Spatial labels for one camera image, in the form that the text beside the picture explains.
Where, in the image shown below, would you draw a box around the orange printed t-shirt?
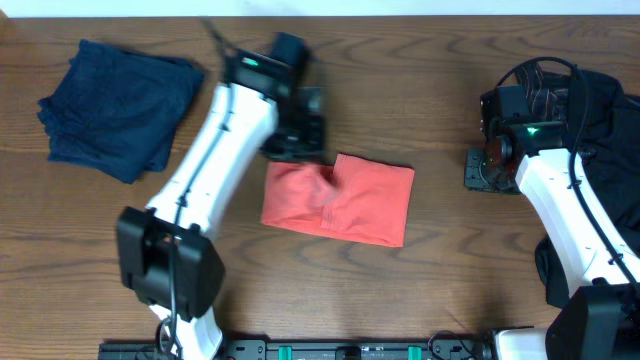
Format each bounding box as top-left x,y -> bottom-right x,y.
261,154 -> 415,248

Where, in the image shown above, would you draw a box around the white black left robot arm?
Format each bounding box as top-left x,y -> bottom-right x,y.
116,50 -> 325,359

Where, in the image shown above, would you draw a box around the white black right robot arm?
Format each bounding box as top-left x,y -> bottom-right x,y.
465,122 -> 639,359

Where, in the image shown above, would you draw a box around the black clothes pile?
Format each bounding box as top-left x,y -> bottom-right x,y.
513,60 -> 640,309

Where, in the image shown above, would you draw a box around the folded navy blue garment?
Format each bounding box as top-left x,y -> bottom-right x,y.
38,40 -> 204,184

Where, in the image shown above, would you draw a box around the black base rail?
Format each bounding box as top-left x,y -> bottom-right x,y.
97,338 -> 496,360

